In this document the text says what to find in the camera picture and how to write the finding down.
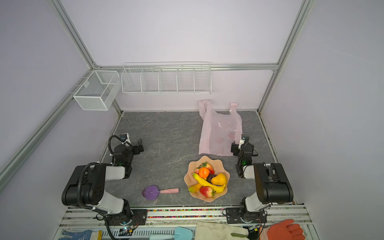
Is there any pink plastic bag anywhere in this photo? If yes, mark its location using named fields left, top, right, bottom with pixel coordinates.
left=199, top=100, right=243, bottom=157

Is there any yellow pear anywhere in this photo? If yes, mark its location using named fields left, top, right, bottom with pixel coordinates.
left=211, top=173, right=228, bottom=186

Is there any orange tangerine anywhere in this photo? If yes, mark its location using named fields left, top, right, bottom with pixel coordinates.
left=199, top=167, right=210, bottom=179

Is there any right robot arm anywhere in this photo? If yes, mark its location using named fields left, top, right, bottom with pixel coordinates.
left=231, top=141, right=294, bottom=218

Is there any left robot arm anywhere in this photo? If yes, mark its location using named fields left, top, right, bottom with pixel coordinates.
left=62, top=135, right=144, bottom=219

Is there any dark brown fig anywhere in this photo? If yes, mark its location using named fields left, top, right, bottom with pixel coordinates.
left=206, top=174, right=216, bottom=183

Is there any beige wavy fruit plate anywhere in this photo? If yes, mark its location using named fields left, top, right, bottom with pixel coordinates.
left=184, top=156, right=230, bottom=203

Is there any yellow banana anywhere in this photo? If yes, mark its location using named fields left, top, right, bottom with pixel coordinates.
left=193, top=174, right=226, bottom=193

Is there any red strawberry at plate front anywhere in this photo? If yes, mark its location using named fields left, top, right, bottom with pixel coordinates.
left=200, top=186, right=215, bottom=198

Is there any yellow mango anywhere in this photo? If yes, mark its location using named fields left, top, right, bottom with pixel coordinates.
left=188, top=183, right=202, bottom=193

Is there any small white mesh basket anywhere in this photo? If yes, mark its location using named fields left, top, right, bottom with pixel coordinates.
left=74, top=70, right=121, bottom=111

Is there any beige cloth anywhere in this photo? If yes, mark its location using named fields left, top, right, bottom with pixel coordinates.
left=195, top=222, right=249, bottom=240

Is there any orange rubber glove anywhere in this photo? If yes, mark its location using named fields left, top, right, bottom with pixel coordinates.
left=258, top=220, right=306, bottom=240

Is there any blue white knit glove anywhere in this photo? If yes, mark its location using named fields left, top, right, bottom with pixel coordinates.
left=59, top=230, right=93, bottom=240

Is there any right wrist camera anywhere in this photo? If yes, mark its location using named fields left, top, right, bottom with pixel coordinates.
left=239, top=134, right=250, bottom=148

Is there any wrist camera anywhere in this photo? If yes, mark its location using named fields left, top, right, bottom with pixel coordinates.
left=239, top=134, right=250, bottom=148
left=119, top=133, right=132, bottom=146

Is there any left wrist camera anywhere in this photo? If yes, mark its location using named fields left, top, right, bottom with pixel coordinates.
left=119, top=133, right=132, bottom=146

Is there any black corrugated cable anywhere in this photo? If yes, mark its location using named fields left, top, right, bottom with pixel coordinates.
left=107, top=134, right=133, bottom=156

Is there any purple scoop pink handle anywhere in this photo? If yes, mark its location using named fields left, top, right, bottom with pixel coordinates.
left=142, top=185, right=179, bottom=201

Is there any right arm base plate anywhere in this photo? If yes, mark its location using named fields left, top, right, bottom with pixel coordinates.
left=222, top=207, right=267, bottom=224

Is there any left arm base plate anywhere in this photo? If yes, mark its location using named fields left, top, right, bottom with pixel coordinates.
left=106, top=209, right=148, bottom=226

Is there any long white wire basket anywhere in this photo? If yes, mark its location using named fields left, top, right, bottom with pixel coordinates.
left=121, top=62, right=212, bottom=94

